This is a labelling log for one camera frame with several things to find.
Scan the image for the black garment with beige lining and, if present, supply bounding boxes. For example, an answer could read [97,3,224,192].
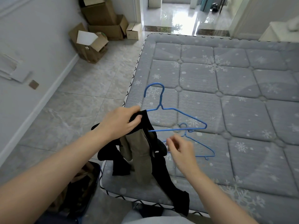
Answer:
[91,110,190,217]

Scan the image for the grey snowflake quilted mattress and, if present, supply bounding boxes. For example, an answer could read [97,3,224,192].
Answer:
[99,33,299,224]

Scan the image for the white flat boards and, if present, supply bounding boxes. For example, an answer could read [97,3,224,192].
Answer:
[0,52,32,83]

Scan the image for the person's right hand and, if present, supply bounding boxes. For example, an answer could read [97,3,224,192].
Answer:
[166,134,199,176]

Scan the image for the person's left hand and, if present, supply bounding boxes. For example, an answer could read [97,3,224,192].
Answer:
[100,106,143,141]

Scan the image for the large blue wire hanger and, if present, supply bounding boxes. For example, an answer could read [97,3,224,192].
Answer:
[143,82,208,133]

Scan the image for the dark open bag of clothes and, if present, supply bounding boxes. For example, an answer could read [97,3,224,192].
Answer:
[35,161,101,224]

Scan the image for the small pale cardboard box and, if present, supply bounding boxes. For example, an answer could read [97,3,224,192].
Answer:
[126,22,142,40]

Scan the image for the white bedside cabinet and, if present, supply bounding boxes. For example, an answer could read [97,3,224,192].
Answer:
[259,20,299,43]

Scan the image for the tall closed cardboard box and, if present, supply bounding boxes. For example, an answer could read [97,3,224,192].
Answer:
[78,0,119,26]

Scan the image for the tilted open cardboard box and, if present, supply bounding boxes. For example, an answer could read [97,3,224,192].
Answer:
[68,23,109,64]

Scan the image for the person's grey shorts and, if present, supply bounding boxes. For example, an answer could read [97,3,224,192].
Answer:
[121,208,195,224]

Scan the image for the wide open cardboard box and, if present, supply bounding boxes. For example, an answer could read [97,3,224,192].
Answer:
[87,14,129,41]

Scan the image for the person's right forearm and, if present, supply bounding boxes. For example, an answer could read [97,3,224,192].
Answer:
[185,169,258,224]

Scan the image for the white sheet of card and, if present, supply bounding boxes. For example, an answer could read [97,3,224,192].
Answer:
[76,30,99,46]

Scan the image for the small blue wire hanger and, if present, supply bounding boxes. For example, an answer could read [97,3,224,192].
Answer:
[162,123,215,161]

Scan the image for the person's left forearm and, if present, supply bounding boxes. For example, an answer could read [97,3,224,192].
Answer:
[0,128,107,224]

